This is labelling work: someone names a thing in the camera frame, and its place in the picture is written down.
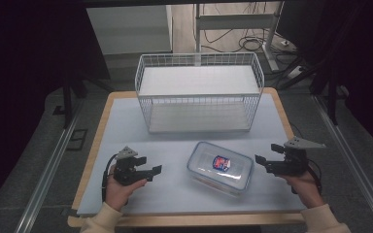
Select black tripod stand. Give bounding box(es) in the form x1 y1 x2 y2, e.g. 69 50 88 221
277 53 348 127

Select pale blue table mat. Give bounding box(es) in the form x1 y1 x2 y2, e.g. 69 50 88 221
76 92 307 216

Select white metal desk frame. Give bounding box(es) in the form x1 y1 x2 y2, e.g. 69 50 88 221
193 0 286 73

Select clear plastic container blue lid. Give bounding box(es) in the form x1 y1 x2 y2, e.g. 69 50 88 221
186 141 255 198

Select black floor cables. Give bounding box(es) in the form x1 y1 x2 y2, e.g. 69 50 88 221
203 28 300 56

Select white cabinet panel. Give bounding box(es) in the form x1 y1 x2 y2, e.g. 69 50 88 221
85 4 174 56

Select white wire shelf rack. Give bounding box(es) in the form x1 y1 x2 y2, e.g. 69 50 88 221
134 51 266 135

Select black metal stand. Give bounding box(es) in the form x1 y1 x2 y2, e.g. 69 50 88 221
52 73 89 130

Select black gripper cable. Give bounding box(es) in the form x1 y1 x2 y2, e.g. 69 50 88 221
306 157 323 196
101 153 119 204

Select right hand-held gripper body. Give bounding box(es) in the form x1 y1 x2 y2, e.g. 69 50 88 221
271 136 327 178

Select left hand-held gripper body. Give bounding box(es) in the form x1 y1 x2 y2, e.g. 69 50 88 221
113 145 148 186

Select person's left hand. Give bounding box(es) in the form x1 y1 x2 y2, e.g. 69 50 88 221
104 164 149 214

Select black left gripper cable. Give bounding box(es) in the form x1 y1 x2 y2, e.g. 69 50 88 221
101 153 119 204

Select grey metal floor rail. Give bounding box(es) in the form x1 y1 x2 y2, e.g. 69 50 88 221
313 94 373 233
14 99 85 233

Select person's right hand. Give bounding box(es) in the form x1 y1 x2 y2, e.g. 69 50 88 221
279 170 326 210

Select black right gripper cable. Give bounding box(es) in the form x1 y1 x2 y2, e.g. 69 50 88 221
306 157 323 196

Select black floor plate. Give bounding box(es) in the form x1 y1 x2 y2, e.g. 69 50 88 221
65 128 89 151

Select white power strip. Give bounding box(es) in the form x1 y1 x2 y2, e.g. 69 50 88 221
286 65 306 81

